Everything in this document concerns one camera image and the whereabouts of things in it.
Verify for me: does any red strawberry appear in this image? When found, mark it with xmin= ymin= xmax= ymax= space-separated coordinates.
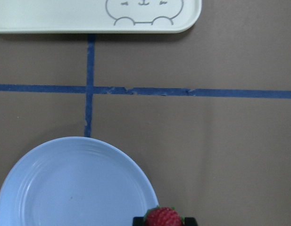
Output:
xmin=143 ymin=206 xmax=184 ymax=226

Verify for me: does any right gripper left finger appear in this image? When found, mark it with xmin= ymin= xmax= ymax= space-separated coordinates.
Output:
xmin=133 ymin=217 xmax=145 ymax=226

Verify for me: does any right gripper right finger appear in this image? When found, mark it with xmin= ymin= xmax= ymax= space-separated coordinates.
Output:
xmin=184 ymin=217 xmax=198 ymax=226

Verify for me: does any cream bear print tray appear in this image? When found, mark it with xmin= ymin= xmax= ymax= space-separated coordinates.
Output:
xmin=0 ymin=0 xmax=202 ymax=34

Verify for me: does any blue round plate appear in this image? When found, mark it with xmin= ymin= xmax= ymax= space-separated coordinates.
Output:
xmin=0 ymin=137 xmax=158 ymax=226

